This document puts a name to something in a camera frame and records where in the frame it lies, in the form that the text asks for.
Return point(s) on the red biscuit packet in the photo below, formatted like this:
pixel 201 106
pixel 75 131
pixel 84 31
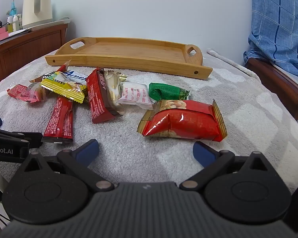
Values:
pixel 96 96

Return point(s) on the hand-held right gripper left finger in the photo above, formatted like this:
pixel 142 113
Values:
pixel 87 151

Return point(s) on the grey checked blanket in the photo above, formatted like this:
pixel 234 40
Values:
pixel 129 143

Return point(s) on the wooden serving tray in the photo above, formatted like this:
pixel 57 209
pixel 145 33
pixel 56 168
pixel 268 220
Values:
pixel 129 50

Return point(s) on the red stick sachet black end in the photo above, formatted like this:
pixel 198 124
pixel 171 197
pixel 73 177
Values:
pixel 59 119

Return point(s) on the white red-print candy packet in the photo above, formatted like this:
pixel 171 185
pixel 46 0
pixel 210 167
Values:
pixel 136 95

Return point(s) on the yellow green-label snack packet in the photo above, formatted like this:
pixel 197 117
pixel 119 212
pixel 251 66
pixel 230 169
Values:
pixel 62 87

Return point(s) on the blue plaid cloth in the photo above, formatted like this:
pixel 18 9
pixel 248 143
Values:
pixel 280 24

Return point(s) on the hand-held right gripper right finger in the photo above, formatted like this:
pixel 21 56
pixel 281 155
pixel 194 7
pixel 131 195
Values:
pixel 203 153

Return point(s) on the yellow white cartoon snack packet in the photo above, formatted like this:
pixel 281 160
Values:
pixel 75 77

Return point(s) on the brown wooden bed frame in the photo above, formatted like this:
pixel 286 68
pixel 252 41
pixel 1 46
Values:
pixel 278 81

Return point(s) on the brown wooden cabinet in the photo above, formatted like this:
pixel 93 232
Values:
pixel 27 47

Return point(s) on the large red nut packet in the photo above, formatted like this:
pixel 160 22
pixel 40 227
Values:
pixel 188 124

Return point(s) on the beige translucent snack packet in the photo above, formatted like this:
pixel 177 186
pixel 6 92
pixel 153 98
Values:
pixel 113 89

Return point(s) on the cream electric kettle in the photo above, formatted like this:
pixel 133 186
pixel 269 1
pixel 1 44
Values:
pixel 37 2

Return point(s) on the small white bottle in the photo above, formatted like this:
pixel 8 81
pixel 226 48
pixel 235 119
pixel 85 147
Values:
pixel 19 21
pixel 15 22

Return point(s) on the red stick sachet gold end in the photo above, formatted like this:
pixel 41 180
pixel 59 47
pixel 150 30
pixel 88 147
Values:
pixel 62 68

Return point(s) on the white kettle tray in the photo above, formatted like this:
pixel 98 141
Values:
pixel 57 22

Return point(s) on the pink wafer snack packet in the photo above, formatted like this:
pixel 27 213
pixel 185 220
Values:
pixel 24 93

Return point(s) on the teal spray bottle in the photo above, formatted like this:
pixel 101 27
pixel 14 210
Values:
pixel 12 11

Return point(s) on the green snack packet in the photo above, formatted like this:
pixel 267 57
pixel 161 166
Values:
pixel 166 91

